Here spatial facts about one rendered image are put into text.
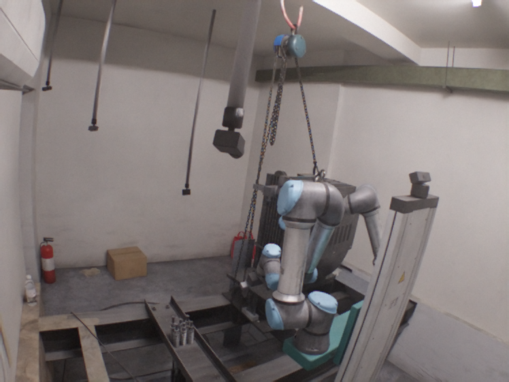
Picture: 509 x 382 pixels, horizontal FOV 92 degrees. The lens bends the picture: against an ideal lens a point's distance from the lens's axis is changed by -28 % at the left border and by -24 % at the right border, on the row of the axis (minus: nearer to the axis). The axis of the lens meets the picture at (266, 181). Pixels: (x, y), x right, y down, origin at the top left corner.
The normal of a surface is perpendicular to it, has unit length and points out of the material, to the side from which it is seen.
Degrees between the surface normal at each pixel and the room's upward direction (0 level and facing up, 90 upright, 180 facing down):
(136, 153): 90
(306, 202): 80
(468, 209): 90
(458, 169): 90
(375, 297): 90
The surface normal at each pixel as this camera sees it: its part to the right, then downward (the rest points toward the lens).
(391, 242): -0.77, 0.00
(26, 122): 0.58, 0.23
